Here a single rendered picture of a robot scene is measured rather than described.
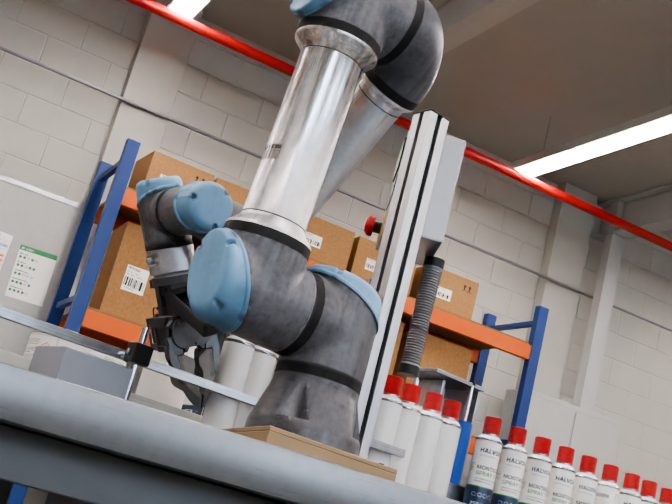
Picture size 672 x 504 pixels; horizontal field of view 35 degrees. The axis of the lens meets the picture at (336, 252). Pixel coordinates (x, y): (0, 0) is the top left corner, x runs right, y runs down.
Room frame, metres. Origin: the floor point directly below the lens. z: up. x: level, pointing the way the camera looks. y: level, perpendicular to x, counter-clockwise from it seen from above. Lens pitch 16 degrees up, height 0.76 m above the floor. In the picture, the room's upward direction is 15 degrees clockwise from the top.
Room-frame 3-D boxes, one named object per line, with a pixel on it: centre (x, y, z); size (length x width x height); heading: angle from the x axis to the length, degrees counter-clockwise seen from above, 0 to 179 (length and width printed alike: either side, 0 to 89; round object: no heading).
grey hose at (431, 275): (1.78, -0.17, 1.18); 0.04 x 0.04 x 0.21
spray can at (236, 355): (1.70, 0.11, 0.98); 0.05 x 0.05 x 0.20
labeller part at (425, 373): (2.09, -0.27, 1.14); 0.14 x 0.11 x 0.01; 125
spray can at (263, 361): (1.73, 0.08, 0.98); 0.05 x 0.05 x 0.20
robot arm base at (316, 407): (1.38, -0.02, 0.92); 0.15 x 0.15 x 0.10
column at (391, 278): (1.67, -0.10, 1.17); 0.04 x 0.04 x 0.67; 35
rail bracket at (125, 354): (1.52, 0.25, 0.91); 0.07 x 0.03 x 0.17; 35
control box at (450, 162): (1.76, -0.12, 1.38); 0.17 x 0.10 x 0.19; 0
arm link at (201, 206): (1.53, 0.21, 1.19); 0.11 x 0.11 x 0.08; 33
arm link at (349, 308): (1.38, -0.02, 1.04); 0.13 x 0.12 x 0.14; 123
